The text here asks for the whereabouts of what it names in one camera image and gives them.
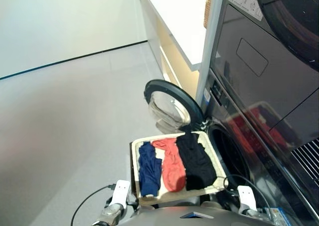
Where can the blue garment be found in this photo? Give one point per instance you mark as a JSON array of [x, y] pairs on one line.
[[148, 171]]

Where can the orange red garment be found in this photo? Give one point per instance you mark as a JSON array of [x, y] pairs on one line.
[[172, 171]]

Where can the black garment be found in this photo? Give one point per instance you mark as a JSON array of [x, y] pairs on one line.
[[197, 161]]

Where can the round washing machine door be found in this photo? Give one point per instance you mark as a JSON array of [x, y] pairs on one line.
[[174, 85]]

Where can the pale woven laundry basket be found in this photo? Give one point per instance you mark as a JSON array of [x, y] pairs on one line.
[[174, 198]]

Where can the small brown woven basket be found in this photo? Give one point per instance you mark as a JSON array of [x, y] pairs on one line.
[[208, 12]]

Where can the grey washing machine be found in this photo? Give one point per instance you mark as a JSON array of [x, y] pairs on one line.
[[261, 166]]

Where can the small blue label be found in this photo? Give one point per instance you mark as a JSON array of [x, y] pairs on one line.
[[207, 95]]

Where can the grey cabinet side panel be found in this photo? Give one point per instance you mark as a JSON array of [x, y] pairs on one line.
[[211, 36]]

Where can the dark grey stacked dryer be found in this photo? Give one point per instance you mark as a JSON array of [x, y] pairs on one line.
[[249, 91]]

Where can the white shelf unit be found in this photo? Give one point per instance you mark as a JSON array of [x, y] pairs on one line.
[[179, 17]]

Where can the silver robot torso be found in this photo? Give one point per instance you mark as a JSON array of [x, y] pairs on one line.
[[162, 218]]

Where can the blue white sticker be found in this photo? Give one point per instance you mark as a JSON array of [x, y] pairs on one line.
[[274, 214]]

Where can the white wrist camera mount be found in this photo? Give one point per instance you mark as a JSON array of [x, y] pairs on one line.
[[120, 191], [246, 196]]

